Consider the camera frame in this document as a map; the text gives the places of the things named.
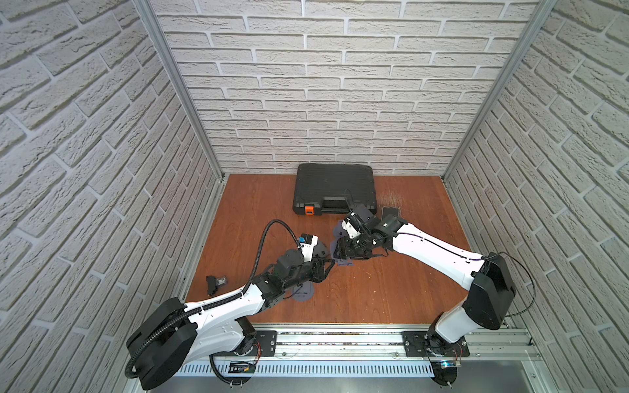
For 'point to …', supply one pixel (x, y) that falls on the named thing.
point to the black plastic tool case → (333, 188)
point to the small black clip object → (213, 282)
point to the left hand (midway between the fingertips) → (335, 259)
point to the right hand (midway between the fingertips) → (344, 254)
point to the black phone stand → (390, 210)
